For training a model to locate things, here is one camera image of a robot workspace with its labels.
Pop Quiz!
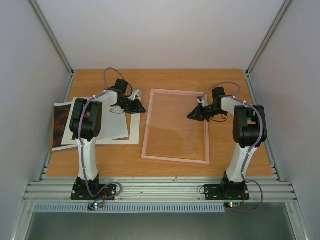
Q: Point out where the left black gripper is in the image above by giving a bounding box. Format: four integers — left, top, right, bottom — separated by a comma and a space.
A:
117, 97, 147, 114

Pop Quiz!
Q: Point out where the white mat board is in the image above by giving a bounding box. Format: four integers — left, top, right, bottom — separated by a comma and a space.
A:
96, 99, 141, 145

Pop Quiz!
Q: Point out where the aluminium rail base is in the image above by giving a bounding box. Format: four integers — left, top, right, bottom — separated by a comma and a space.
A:
23, 175, 298, 203

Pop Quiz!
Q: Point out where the left controller board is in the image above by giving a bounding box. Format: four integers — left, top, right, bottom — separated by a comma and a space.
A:
87, 202, 104, 211

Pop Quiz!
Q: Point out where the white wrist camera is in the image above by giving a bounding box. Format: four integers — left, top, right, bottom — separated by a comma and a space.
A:
197, 96, 207, 107
129, 89, 142, 101

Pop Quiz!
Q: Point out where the grey slotted cable duct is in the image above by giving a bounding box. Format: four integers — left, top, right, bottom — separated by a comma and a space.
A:
34, 202, 225, 214

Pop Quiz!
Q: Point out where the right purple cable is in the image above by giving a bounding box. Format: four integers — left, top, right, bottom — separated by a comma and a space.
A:
198, 81, 265, 213

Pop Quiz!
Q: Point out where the red forest photo print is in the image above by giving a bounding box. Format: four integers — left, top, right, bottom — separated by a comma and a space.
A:
51, 97, 130, 152

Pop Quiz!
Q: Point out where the pink picture frame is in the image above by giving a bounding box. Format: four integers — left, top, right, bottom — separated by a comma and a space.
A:
141, 88, 211, 166

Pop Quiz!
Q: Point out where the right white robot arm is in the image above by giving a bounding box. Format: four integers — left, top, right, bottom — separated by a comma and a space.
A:
187, 86, 268, 200

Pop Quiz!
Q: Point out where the controller board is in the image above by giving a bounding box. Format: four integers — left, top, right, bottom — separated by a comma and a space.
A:
224, 201, 243, 209
87, 202, 104, 211

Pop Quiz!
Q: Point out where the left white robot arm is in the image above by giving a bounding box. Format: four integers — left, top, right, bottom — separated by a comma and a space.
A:
69, 79, 146, 199

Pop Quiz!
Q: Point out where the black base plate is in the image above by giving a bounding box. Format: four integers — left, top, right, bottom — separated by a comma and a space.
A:
204, 184, 250, 201
70, 182, 119, 201

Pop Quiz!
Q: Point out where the aluminium corner post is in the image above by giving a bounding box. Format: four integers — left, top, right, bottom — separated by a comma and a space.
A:
244, 0, 295, 76
28, 0, 74, 76

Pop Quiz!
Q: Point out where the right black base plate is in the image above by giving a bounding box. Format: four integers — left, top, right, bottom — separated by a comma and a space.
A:
204, 184, 250, 201

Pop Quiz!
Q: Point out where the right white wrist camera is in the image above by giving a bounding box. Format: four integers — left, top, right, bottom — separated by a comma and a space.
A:
197, 96, 207, 107

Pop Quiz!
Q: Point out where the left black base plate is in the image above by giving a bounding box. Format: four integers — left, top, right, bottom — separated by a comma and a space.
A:
70, 182, 119, 201

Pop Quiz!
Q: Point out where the right aluminium corner post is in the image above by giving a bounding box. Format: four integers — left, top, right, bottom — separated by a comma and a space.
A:
244, 0, 295, 76

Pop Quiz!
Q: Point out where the right controller board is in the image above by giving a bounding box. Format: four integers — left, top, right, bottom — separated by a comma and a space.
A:
224, 201, 243, 209

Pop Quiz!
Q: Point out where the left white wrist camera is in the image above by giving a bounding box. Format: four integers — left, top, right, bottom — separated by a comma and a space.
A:
129, 89, 142, 101

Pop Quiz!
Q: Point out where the left aluminium corner post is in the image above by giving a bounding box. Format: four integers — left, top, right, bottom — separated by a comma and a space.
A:
28, 0, 74, 76

